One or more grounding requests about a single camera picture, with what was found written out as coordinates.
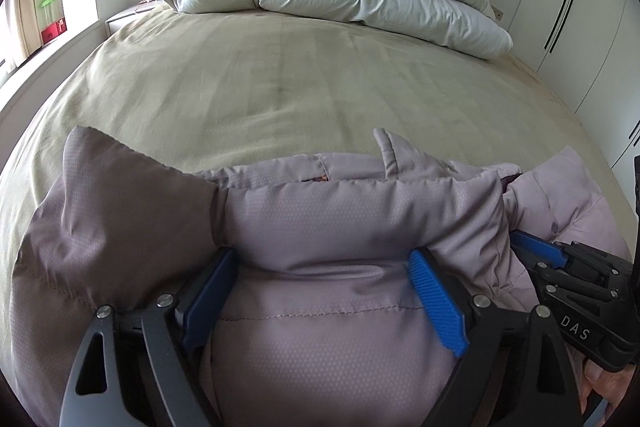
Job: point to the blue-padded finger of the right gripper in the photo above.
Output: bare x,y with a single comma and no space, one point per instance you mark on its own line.
547,252

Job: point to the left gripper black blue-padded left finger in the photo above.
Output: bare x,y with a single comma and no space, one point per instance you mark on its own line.
140,368

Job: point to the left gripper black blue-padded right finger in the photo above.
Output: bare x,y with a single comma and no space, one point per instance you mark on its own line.
512,367

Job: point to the mauve quilted puffer jacket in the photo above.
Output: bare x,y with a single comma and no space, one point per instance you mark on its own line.
322,326

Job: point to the person's right hand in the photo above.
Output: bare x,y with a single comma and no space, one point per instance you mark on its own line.
610,386

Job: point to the beige bed sheet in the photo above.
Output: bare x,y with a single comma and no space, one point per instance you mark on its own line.
265,98

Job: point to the white bedside drawer cabinet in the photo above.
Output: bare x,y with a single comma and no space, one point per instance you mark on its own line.
121,19

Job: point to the red box on shelf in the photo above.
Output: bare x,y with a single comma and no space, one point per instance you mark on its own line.
53,30

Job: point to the beige curtain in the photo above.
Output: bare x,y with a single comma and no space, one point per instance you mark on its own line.
20,35

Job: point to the white wardrobe with black handles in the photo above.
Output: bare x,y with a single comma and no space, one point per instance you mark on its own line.
587,53

